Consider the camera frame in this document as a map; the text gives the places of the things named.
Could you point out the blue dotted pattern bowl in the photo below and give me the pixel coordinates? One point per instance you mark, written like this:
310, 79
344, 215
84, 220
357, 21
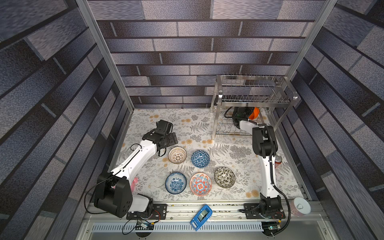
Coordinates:
200, 158

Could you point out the blue handheld meter device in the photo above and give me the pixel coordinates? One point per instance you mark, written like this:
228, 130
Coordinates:
201, 217

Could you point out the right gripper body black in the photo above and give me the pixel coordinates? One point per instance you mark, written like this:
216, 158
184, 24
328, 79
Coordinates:
240, 113

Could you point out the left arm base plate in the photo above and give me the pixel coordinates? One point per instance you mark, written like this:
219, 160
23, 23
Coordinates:
152, 212

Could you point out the black white floral bowl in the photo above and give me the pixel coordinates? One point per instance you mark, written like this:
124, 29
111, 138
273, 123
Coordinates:
224, 177

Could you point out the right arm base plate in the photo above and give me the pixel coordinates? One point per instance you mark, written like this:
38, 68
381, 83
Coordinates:
257, 211

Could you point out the steel two-tier dish rack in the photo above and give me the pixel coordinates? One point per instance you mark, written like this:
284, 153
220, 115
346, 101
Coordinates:
239, 91

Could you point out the red blue floral bowl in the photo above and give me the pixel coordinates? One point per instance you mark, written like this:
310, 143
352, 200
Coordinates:
200, 184

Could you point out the pink alarm clock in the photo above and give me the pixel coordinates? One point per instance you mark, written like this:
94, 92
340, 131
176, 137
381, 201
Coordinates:
133, 183

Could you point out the white lattice pattern bowl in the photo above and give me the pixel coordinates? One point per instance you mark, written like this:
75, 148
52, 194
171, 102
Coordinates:
177, 155

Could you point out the aluminium rail frame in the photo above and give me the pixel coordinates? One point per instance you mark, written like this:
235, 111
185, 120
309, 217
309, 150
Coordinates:
211, 220

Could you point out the floral table mat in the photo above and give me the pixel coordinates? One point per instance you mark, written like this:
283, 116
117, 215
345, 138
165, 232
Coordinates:
193, 128

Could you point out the red soda can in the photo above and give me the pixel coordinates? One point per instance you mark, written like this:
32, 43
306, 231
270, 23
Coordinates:
278, 159

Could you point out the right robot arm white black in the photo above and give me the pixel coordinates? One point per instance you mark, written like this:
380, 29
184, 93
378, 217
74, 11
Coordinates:
264, 145

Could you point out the orange bowl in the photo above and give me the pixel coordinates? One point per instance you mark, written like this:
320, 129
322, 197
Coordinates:
255, 113

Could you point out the blue floral rim bowl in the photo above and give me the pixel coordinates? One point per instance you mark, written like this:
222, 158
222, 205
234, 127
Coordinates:
175, 183

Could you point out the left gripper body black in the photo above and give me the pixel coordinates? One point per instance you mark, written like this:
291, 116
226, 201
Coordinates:
170, 139

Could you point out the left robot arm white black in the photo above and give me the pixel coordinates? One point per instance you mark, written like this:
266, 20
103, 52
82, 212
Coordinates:
113, 193

